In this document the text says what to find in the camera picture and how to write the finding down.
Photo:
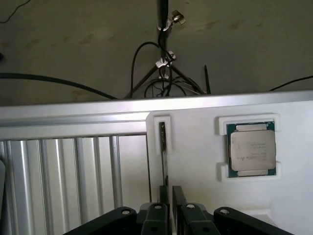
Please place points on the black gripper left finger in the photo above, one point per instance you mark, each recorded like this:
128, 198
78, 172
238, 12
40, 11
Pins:
154, 220

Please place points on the white parts rack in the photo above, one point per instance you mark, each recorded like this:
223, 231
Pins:
195, 151

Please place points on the black camera tripod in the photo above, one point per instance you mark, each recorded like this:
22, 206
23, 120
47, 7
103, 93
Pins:
162, 14

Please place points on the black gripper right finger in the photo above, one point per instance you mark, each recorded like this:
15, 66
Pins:
190, 220

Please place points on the silver CPU chip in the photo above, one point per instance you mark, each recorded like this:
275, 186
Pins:
252, 151

